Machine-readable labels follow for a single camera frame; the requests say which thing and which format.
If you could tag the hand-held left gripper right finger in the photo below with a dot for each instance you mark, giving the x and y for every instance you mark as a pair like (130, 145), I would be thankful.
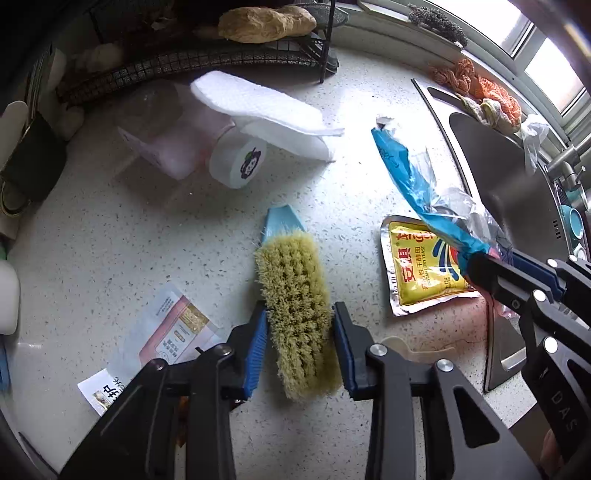
(344, 355)

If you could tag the black utensil holder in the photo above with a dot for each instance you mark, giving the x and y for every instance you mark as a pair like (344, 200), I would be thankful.
(34, 161)

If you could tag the dried herb bunch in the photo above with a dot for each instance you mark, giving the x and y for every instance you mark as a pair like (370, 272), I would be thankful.
(438, 21)

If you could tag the blue plastic wrapper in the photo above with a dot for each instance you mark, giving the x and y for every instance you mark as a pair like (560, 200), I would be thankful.
(406, 175)

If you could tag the steel kitchen faucet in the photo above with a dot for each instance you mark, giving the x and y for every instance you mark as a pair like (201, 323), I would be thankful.
(565, 164)

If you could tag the white foam pad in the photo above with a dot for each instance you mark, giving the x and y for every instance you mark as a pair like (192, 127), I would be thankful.
(258, 104)

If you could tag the white window frame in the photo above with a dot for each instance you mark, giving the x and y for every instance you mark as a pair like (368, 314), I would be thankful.
(521, 41)

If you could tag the garlic bulb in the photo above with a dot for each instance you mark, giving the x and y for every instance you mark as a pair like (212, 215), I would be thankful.
(99, 55)
(71, 120)

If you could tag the bread loaf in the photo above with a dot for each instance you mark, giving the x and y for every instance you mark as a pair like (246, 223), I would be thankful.
(263, 23)

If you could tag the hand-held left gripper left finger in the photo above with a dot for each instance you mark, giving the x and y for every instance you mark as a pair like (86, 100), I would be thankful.
(256, 355)

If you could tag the person's right hand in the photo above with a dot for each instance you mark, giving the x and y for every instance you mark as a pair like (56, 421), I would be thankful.
(550, 450)

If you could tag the white plastic spoon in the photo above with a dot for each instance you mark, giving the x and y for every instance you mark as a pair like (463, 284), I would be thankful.
(401, 346)

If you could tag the teal bowl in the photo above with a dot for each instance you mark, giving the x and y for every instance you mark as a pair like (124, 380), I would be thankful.
(572, 221)

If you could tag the white pink paper packet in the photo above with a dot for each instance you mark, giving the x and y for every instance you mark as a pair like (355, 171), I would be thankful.
(161, 323)

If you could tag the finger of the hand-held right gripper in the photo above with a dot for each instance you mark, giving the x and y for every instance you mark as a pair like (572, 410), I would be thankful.
(531, 270)
(489, 274)

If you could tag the yellow yeast packet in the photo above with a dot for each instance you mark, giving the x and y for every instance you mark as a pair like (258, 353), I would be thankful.
(415, 272)

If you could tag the beige dish cloth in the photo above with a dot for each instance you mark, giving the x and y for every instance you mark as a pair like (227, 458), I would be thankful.
(491, 113)

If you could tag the white jar with cartoon lid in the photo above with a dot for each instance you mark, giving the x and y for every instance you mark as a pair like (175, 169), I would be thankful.
(226, 161)

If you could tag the orange knitted cloth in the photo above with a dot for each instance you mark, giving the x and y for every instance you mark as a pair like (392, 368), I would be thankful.
(494, 90)

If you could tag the white rice paddle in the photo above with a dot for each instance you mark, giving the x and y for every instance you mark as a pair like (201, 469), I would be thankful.
(16, 113)

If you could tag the white plastic bag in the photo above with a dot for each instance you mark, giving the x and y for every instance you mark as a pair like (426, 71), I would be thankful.
(533, 138)

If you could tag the stainless steel sink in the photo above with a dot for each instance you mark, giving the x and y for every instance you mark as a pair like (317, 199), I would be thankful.
(498, 161)

